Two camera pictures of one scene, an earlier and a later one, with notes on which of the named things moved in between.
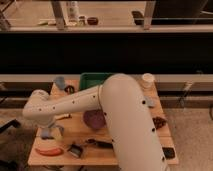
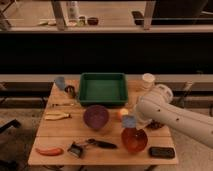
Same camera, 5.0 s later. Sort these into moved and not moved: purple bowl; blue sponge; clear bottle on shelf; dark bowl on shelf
Moved: blue sponge
Not moved: clear bottle on shelf; dark bowl on shelf; purple bowl
